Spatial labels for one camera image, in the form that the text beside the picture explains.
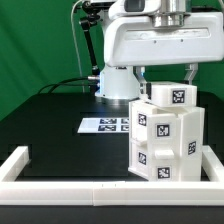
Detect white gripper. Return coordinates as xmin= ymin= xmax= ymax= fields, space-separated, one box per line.
xmin=104 ymin=12 xmax=224 ymax=100

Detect small white cabinet top box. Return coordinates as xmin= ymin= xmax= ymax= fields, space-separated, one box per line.
xmin=140 ymin=81 xmax=197 ymax=107

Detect white cabinet body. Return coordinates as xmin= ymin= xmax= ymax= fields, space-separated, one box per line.
xmin=128 ymin=99 xmax=206 ymax=183

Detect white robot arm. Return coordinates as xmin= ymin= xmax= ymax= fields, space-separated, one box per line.
xmin=96 ymin=0 xmax=224 ymax=100

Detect white fiducial marker base plate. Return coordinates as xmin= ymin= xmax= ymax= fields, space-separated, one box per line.
xmin=78 ymin=117 xmax=129 ymax=133

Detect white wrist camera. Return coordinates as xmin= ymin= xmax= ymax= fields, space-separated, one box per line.
xmin=108 ymin=0 xmax=161 ymax=20

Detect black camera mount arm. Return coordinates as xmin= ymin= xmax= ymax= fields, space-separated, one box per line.
xmin=79 ymin=0 xmax=113 ymax=75

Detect grey hanging cable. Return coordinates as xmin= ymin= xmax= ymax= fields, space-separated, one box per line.
xmin=70 ymin=0 xmax=86 ymax=94

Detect black cable bundle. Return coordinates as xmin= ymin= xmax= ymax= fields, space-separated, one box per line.
xmin=37 ymin=76 xmax=100 ymax=94

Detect white U-shaped boundary frame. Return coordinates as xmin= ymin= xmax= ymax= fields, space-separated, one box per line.
xmin=0 ymin=146 xmax=224 ymax=206

